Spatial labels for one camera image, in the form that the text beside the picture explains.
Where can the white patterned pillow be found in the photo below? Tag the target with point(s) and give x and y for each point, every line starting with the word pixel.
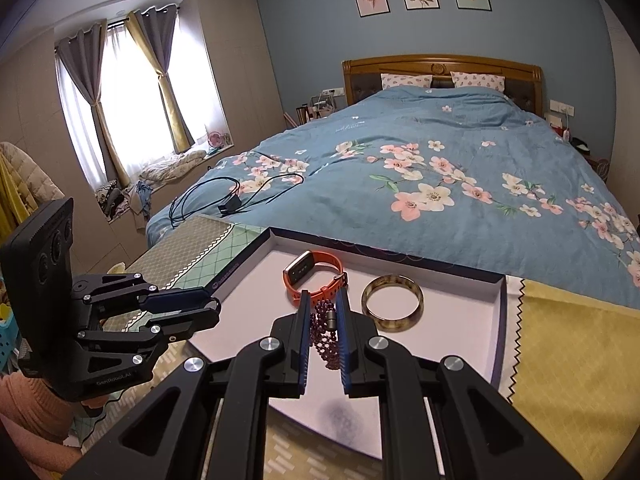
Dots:
pixel 405 81
pixel 477 81

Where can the orange smart watch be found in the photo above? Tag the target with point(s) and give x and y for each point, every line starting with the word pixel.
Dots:
pixel 327 259

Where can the white wall socket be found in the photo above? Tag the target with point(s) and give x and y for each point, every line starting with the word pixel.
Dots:
pixel 333 92
pixel 562 106

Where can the wooden bed headboard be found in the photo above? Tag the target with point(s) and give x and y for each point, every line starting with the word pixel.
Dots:
pixel 440 62

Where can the dark blue box tray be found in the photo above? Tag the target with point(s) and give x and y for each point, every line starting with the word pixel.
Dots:
pixel 450 340

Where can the pile of clothes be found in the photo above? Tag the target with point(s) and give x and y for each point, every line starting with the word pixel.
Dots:
pixel 120 200

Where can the white sheer curtain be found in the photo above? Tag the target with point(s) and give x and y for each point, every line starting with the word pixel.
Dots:
pixel 130 110

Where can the grey and gold curtain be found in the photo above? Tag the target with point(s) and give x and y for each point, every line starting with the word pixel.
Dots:
pixel 160 40
pixel 80 65

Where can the white puffer jacket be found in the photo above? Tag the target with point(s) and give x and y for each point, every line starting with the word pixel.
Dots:
pixel 35 180

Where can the bed with floral blue duvet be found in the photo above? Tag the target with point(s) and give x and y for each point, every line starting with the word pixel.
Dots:
pixel 450 125

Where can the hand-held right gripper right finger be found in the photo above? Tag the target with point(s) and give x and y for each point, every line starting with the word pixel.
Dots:
pixel 343 345

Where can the person's left forearm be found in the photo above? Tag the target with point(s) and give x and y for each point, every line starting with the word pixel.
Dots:
pixel 30 410

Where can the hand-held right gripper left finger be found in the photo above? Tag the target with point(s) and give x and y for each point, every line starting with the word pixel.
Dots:
pixel 301 350

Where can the green yellow patterned cloth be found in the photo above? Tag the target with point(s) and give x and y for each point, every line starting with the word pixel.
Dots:
pixel 575 360

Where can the blue plastic basket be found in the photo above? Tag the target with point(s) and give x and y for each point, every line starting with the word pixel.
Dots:
pixel 7 330

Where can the small pink fan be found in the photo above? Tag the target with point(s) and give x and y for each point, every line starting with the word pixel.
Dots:
pixel 215 139

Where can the tortoiseshell bangle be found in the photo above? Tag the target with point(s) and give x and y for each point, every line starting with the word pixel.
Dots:
pixel 395 326

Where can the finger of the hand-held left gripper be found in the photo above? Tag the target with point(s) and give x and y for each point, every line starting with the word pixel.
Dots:
pixel 175 300
pixel 190 325

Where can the white quilt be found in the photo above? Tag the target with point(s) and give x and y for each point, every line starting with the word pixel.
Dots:
pixel 175 165

